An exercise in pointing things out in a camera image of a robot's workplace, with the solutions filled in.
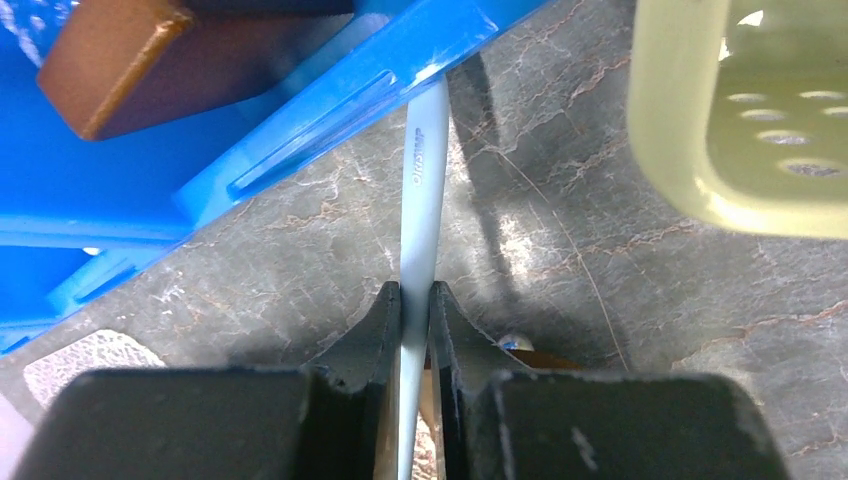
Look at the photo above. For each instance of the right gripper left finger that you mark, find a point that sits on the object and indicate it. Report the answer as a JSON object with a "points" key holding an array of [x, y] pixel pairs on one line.
{"points": [[334, 417]]}

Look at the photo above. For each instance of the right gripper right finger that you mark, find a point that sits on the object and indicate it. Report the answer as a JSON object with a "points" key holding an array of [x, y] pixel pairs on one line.
{"points": [[501, 419]]}

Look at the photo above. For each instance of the light blue toothbrush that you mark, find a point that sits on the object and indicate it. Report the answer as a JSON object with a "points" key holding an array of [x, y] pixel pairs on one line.
{"points": [[424, 173]]}

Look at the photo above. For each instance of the oval wooden tray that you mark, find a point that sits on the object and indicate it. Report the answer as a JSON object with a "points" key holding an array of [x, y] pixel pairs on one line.
{"points": [[531, 358]]}

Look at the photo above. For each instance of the clear textured glass mat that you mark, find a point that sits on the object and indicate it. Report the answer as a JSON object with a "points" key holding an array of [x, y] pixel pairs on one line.
{"points": [[102, 349]]}

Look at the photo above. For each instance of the blue three-compartment bin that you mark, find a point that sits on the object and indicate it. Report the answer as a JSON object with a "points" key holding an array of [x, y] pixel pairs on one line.
{"points": [[79, 217]]}

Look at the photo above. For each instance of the light green plastic basket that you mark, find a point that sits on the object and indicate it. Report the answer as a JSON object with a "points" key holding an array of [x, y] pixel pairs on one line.
{"points": [[737, 112]]}

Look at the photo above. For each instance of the acrylic holder with wood ends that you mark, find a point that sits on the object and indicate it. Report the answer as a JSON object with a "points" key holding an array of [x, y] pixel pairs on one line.
{"points": [[122, 66]]}

